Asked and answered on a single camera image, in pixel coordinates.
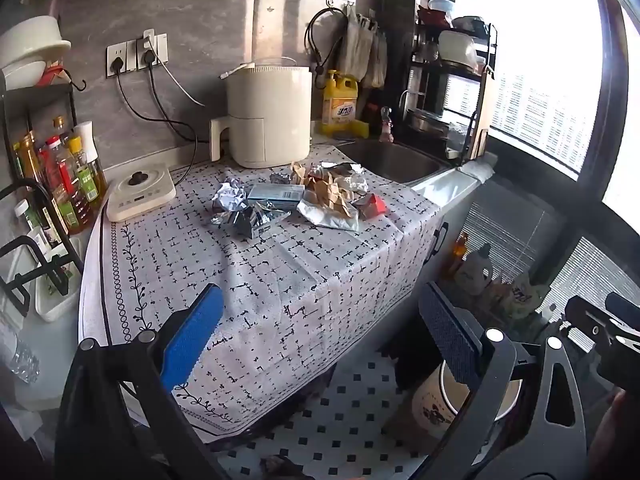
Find white air fryer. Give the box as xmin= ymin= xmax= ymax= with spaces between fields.
xmin=209 ymin=63 xmax=312 ymax=169

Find light blue flat box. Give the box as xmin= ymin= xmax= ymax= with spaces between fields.
xmin=246 ymin=183 xmax=306 ymax=210

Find patterned white tablecloth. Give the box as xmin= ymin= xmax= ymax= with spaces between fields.
xmin=78 ymin=162 xmax=440 ymax=442

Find white detergent jug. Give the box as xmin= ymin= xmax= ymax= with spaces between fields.
xmin=454 ymin=243 xmax=494 ymax=297

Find blue silver snack wrapper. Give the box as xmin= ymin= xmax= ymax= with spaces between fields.
xmin=231 ymin=200 xmax=291 ymax=240

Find white trash bucket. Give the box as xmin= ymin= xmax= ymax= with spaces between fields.
xmin=410 ymin=358 xmax=524 ymax=441

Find crumpled silver foil wrapper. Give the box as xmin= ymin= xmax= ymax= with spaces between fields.
xmin=210 ymin=179 xmax=248 ymax=226

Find hanging plastic bags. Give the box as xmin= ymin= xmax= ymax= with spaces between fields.
xmin=337 ymin=6 xmax=388 ymax=89

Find white cabinet with handles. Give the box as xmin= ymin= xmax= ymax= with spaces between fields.
xmin=412 ymin=169 xmax=483 ymax=286

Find white stacked bowls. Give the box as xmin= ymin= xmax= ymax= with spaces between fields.
xmin=1 ymin=15 xmax=72 ymax=90

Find wall power sockets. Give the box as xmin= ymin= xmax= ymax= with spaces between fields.
xmin=105 ymin=34 xmax=169 ymax=78

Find oil bottle green label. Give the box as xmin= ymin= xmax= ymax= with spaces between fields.
xmin=67 ymin=136 xmax=107 ymax=211

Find white plastic bag wrapper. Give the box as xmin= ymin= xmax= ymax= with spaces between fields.
xmin=296 ymin=200 xmax=359 ymax=232

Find clear plastic water bottle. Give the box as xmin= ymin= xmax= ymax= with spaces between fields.
xmin=0 ymin=314 xmax=40 ymax=385

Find red cap sauce bottle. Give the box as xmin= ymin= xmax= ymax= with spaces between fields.
xmin=43 ymin=135 xmax=94 ymax=235

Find white induction cooktop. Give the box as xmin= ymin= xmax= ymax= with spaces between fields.
xmin=106 ymin=165 xmax=177 ymax=222

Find black dish rack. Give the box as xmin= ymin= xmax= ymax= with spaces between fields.
xmin=399 ymin=0 xmax=499 ymax=166

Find black spice rack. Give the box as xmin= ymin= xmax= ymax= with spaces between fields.
xmin=1 ymin=81 xmax=84 ymax=318

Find black power cable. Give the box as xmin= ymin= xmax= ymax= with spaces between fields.
xmin=113 ymin=58 xmax=212 ymax=187

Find brown paper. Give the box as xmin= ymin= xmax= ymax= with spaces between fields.
xmin=291 ymin=162 xmax=356 ymax=218

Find stainless steel sink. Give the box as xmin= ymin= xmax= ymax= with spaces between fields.
xmin=337 ymin=140 xmax=449 ymax=183

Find orange bottle on floor shelf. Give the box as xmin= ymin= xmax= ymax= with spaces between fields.
xmin=447 ymin=232 xmax=469 ymax=275

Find red small package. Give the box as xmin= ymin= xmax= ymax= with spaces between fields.
xmin=354 ymin=193 xmax=387 ymax=220

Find yellow detergent bottle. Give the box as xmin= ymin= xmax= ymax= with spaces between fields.
xmin=321 ymin=70 xmax=359 ymax=136

